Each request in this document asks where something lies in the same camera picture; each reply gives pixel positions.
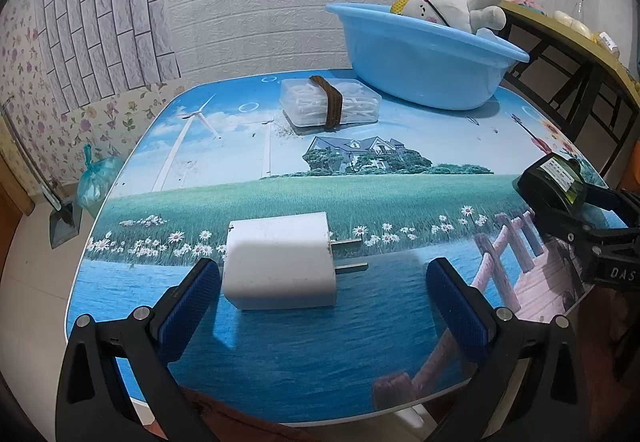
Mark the blue plastic basin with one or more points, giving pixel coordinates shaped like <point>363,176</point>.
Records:
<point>425,67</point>

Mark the side table black legs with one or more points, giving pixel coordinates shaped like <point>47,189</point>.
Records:
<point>622,72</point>

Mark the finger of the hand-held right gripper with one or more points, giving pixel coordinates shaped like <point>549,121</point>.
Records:
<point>597,196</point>
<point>575,228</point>

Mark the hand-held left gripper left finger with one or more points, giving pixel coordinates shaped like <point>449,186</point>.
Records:
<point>190,312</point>

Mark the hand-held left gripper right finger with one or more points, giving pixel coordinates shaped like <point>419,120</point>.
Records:
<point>460,312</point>

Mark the white plush toy yellow collar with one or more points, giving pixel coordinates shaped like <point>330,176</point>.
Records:
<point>445,4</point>

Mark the white charger plug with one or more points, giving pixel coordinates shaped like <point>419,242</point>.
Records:
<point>277,267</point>

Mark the blue plastic bag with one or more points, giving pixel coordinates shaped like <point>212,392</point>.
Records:
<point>97,182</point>

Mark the clear cotton swab box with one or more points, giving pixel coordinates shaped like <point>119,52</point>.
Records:
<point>360,102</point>

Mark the grey dustpan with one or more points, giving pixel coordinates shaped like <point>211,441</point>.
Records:
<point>64,224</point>

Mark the clear plastic bottle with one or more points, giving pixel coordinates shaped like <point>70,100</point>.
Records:
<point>579,6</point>

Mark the white table leg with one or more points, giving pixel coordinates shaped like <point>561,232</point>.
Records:
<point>412,419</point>

